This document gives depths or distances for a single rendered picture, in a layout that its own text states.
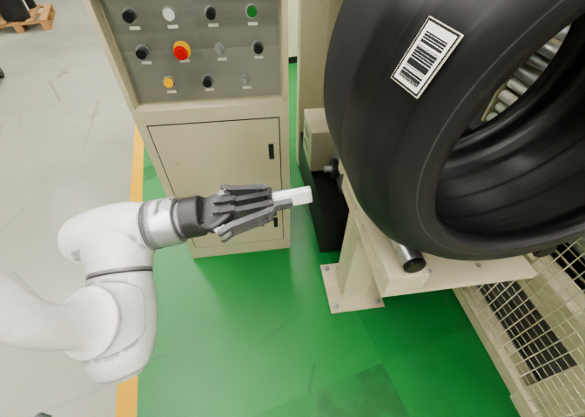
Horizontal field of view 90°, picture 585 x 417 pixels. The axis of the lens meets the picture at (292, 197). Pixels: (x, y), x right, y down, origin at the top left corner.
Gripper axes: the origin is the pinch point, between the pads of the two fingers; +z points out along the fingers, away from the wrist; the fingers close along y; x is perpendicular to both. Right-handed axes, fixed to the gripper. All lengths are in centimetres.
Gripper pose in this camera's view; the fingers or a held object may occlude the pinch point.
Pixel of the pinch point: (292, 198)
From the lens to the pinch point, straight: 53.4
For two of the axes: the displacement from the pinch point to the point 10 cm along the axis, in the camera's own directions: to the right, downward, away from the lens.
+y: -1.3, -7.0, 7.0
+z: 9.8, -1.9, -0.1
